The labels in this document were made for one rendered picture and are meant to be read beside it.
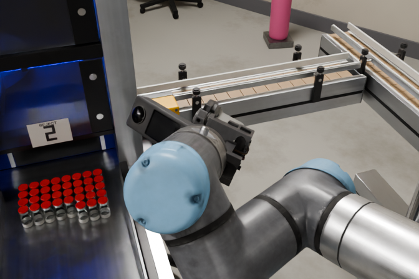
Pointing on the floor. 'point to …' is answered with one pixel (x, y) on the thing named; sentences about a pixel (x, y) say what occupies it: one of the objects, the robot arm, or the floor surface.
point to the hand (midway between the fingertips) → (209, 122)
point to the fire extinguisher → (280, 10)
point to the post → (116, 55)
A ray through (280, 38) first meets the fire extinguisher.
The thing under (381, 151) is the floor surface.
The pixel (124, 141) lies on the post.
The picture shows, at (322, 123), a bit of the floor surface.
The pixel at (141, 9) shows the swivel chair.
